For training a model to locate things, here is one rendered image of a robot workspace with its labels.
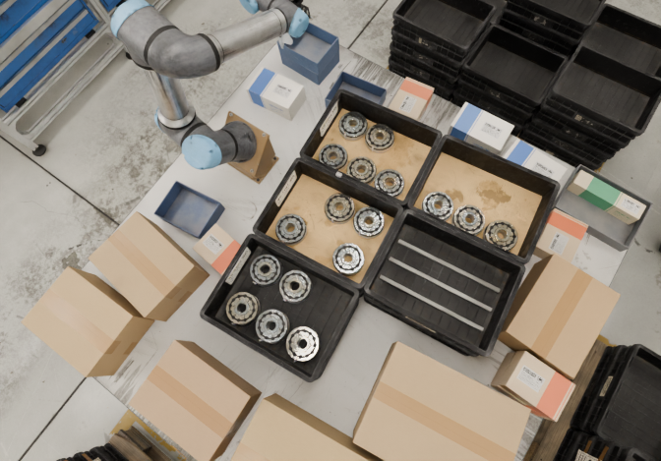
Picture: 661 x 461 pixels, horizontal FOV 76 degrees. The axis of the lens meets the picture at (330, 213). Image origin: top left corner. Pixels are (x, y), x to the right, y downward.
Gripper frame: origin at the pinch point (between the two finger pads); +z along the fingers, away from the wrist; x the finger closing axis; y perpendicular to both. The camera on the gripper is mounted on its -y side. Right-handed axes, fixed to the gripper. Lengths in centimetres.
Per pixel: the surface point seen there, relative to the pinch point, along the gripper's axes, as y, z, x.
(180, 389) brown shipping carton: 47, 0, -119
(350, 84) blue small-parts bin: 20.5, 23.9, 5.4
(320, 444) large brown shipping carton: 89, -3, -105
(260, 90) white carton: -4.1, 13.9, -21.0
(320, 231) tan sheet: 51, 8, -55
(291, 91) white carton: 6.7, 14.4, -14.4
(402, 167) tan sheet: 61, 10, -19
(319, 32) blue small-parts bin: 0.0, 14.4, 13.4
